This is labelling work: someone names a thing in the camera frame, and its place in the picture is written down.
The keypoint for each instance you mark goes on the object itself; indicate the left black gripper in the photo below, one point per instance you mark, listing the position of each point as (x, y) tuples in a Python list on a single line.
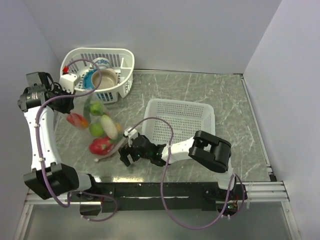
[(68, 107)]

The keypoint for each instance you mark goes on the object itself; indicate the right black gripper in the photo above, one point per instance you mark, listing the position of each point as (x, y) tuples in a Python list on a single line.
[(125, 151)]

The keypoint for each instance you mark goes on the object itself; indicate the red fake dragon fruit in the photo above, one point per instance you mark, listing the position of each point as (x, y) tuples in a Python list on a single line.
[(101, 146)]

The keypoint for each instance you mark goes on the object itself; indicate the clear zip top bag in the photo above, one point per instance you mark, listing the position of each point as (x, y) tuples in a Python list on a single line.
[(85, 135)]

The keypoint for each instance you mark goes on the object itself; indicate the white fake radish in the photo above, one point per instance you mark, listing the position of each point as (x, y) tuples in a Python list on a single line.
[(109, 127)]

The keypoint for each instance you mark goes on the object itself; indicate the white perforated tray basket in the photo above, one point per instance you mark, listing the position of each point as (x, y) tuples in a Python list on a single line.
[(183, 117)]

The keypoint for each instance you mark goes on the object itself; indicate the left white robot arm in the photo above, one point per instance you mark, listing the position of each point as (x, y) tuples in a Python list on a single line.
[(49, 177)]

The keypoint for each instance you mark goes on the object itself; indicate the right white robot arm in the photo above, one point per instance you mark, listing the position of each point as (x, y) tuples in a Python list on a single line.
[(210, 151)]

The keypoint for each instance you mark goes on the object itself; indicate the red orange fake fruit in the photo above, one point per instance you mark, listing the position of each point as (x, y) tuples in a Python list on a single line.
[(77, 120)]

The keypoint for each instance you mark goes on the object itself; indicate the green fake apple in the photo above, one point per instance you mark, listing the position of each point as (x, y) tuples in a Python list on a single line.
[(96, 109), (96, 129)]

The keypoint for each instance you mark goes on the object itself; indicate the blue plate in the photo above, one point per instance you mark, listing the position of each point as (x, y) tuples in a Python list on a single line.
[(87, 80)]

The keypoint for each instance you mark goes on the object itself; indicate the beige bowl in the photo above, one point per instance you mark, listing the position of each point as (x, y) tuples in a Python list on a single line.
[(109, 79)]

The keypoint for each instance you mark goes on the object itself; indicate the white slotted dish basket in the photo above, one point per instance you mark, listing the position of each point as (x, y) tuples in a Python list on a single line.
[(122, 61)]

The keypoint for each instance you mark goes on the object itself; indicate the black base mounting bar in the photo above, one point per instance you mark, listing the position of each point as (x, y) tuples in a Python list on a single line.
[(151, 196)]

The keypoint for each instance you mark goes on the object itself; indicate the blue white porcelain bowl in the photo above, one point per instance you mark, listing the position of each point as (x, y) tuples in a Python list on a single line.
[(102, 62)]

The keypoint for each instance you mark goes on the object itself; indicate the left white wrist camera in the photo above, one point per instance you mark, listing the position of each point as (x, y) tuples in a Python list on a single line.
[(68, 80)]

